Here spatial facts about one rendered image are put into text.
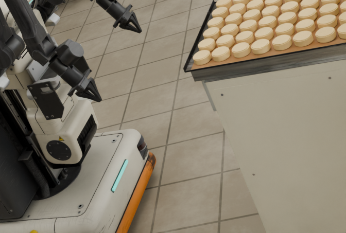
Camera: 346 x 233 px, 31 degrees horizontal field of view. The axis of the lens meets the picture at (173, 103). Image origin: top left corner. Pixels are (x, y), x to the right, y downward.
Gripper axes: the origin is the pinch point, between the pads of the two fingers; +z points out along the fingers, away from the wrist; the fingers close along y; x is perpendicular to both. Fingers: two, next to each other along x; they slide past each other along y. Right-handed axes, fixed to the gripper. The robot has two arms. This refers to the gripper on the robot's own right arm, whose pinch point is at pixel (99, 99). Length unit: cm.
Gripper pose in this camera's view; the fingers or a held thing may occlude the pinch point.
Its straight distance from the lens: 209.4
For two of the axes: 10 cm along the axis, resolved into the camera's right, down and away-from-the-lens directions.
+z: 7.1, 6.5, 2.7
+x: -6.5, 4.7, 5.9
